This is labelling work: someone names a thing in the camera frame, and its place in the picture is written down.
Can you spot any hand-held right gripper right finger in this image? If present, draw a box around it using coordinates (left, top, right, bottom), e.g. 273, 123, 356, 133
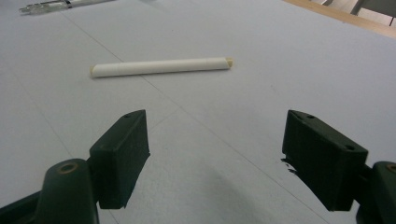
281, 109, 369, 213

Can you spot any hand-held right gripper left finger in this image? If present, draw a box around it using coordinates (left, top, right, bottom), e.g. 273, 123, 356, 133
89, 109, 151, 210

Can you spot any white paper-wrapped stick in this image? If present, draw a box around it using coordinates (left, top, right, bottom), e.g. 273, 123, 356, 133
89, 56, 235, 78

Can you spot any clear pen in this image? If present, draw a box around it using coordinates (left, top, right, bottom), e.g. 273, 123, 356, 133
18, 0, 116, 16

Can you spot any white table cover sheet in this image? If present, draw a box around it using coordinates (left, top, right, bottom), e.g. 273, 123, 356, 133
0, 0, 396, 224

